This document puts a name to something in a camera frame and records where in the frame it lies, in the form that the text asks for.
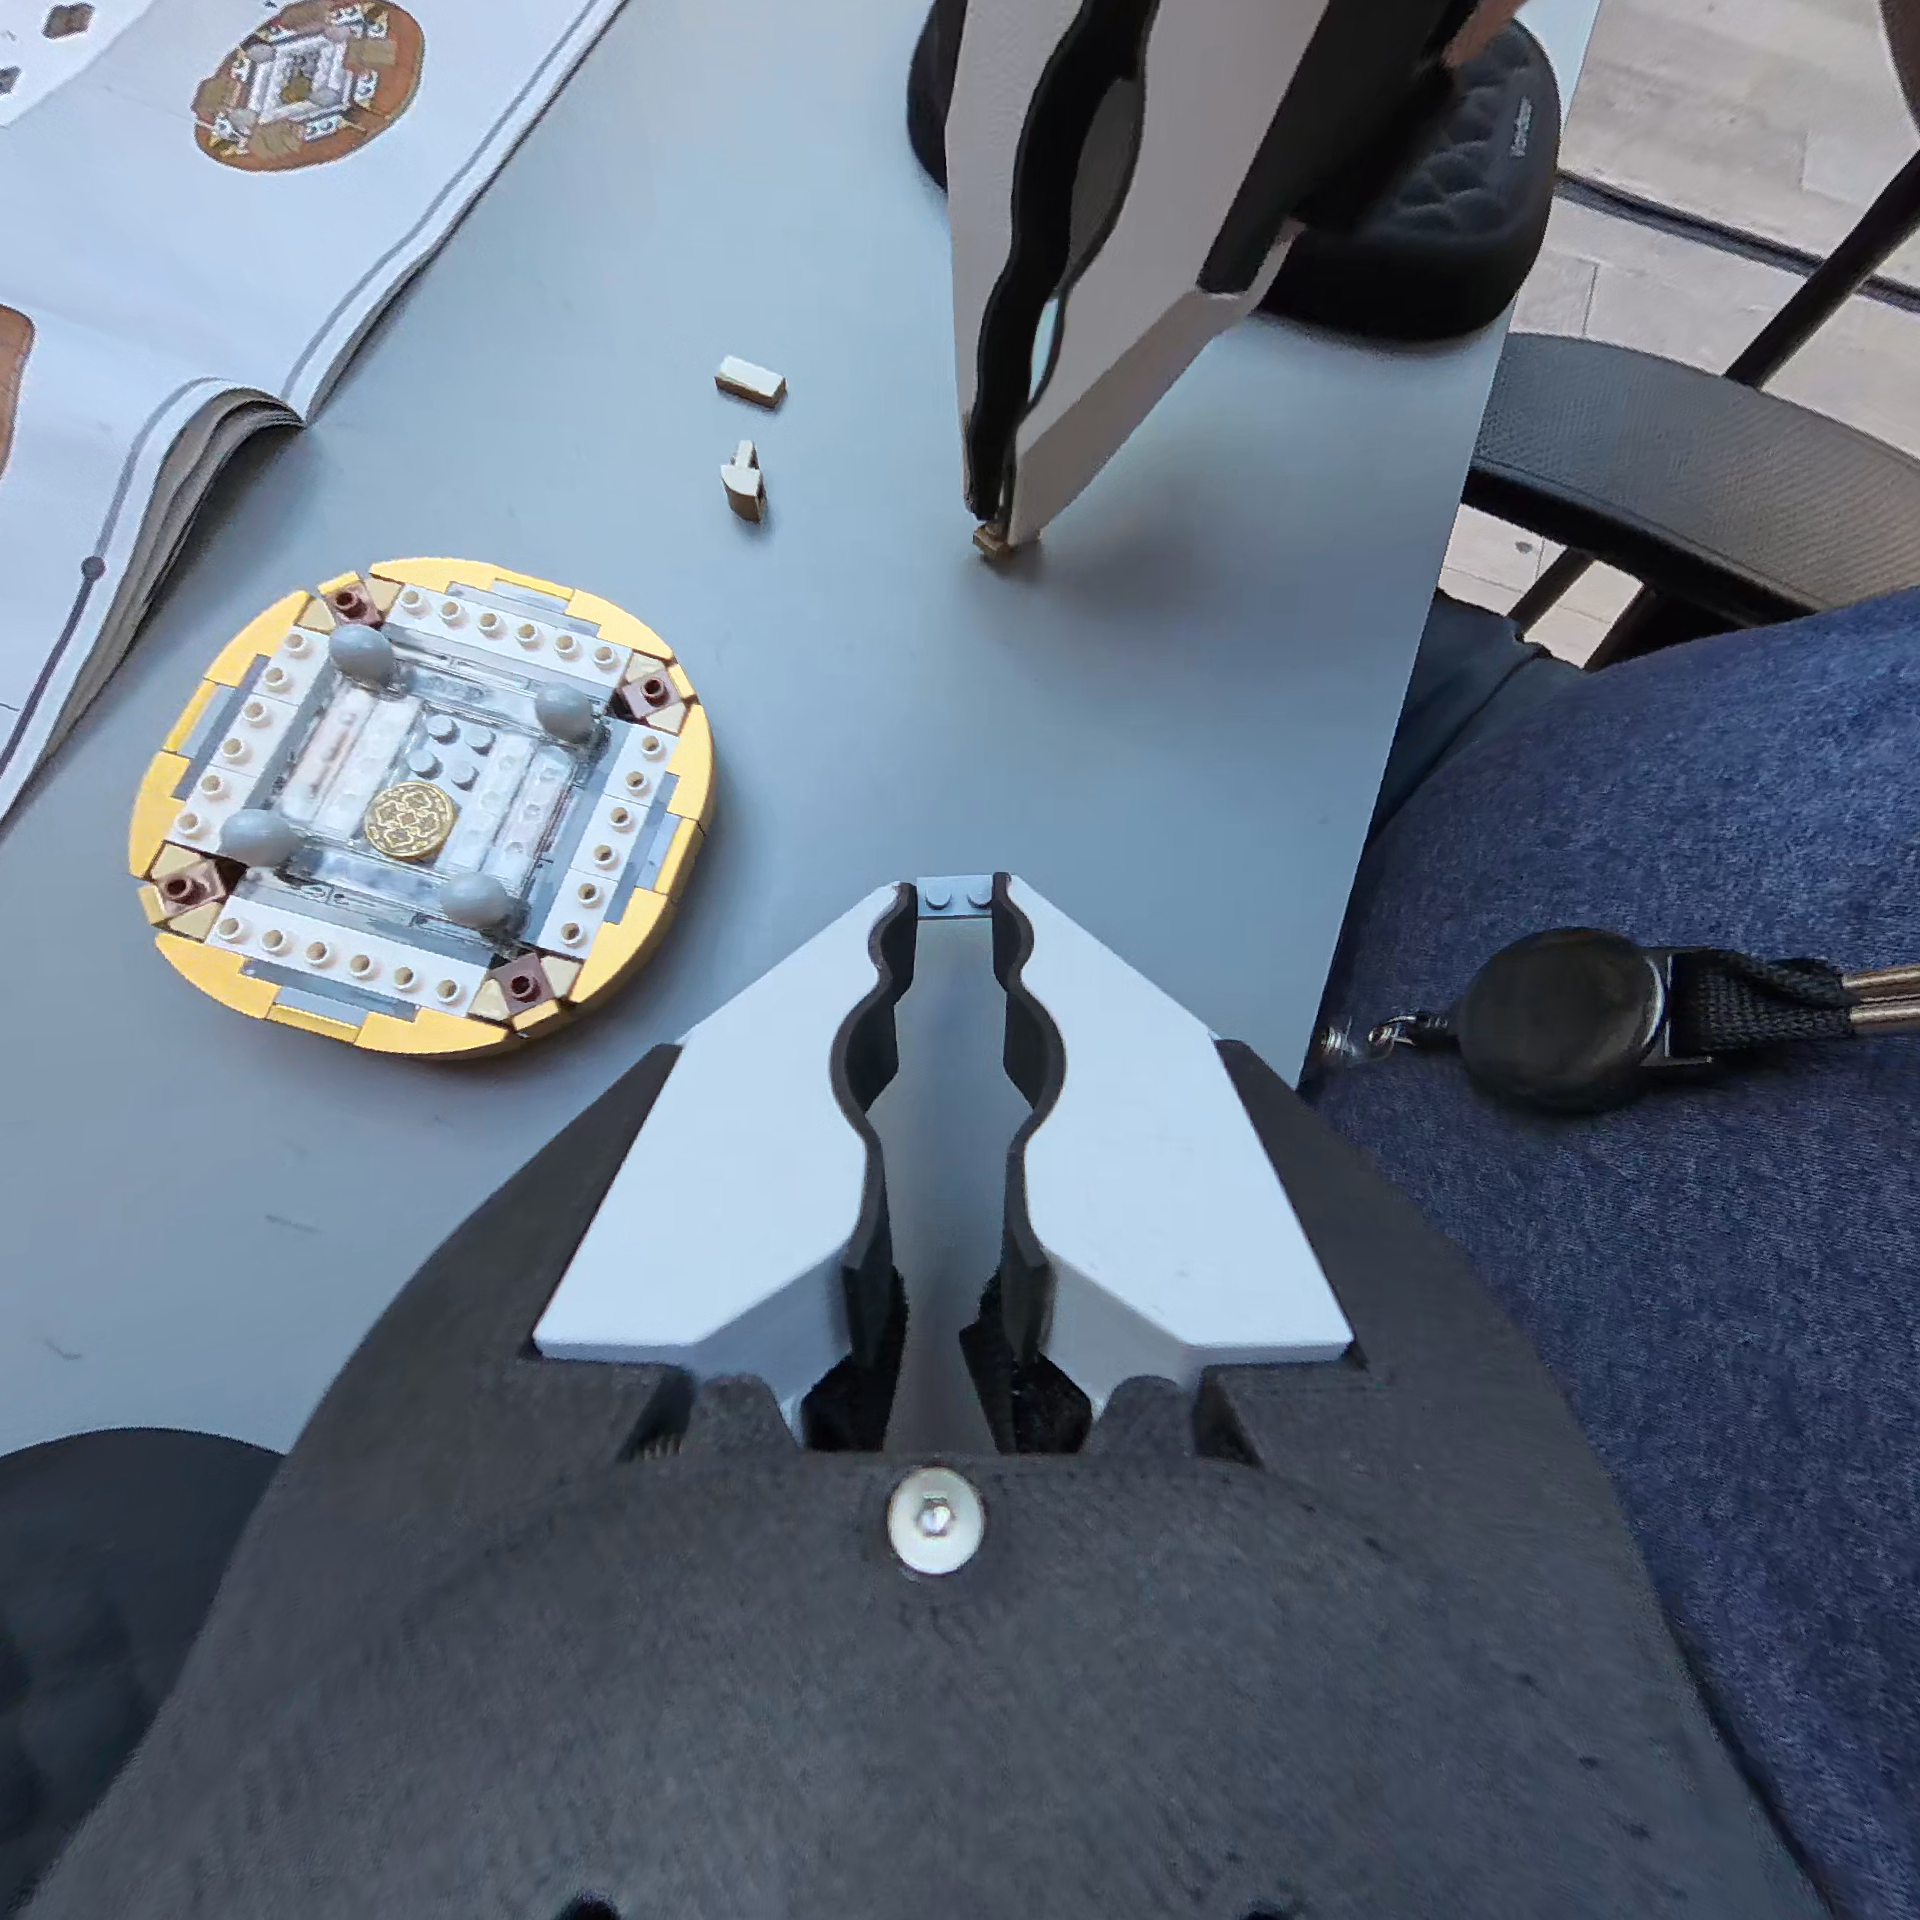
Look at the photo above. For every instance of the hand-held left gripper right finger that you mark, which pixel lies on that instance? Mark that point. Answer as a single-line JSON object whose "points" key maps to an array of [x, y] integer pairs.
{"points": [[1172, 1184]]}

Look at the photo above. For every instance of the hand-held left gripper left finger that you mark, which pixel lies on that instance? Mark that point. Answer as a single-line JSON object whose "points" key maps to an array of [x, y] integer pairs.
{"points": [[720, 1184]]}

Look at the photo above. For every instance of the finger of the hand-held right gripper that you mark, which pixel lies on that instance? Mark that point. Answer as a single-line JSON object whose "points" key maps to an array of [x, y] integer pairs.
{"points": [[990, 150], [1186, 150]]}

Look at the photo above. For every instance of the small grey lego plate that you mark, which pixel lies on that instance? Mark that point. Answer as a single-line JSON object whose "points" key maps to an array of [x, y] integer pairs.
{"points": [[957, 894]]}

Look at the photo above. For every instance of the small gold lego piece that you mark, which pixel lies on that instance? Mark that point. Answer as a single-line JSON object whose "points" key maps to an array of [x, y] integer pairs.
{"points": [[750, 378], [994, 541], [743, 482]]}

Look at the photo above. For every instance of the round gold lego base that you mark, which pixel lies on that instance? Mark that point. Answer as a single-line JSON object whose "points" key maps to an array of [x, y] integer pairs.
{"points": [[270, 704]]}

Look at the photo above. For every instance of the lego instruction booklet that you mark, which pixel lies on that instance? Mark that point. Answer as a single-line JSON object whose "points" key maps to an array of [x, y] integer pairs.
{"points": [[182, 301]]}

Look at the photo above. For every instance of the black honeycomb wrist rest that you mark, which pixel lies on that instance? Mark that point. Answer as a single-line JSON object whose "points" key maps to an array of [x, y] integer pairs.
{"points": [[1440, 224]]}

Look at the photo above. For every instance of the black badge reel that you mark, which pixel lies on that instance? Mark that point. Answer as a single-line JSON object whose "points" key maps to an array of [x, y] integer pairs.
{"points": [[1568, 1019]]}

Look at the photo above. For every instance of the blue denim clothing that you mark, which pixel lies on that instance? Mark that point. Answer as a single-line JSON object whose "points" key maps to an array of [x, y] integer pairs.
{"points": [[1651, 1349]]}

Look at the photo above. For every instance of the black chair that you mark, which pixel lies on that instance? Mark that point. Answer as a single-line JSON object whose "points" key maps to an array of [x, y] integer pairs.
{"points": [[1694, 464]]}

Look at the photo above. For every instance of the black cushion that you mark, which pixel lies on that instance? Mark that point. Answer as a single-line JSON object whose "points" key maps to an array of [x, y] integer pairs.
{"points": [[106, 1590]]}

